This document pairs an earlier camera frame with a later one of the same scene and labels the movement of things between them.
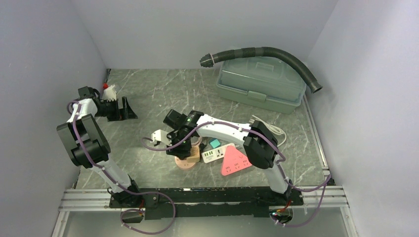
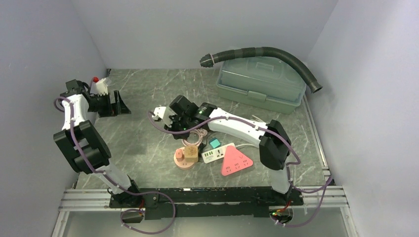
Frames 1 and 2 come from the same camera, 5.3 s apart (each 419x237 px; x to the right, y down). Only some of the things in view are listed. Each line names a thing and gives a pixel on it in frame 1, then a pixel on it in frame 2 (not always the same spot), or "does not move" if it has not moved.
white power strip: (216, 154) does not move
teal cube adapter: (215, 142) does not move
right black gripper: (181, 152) → (173, 119)
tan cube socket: (194, 154) does not move
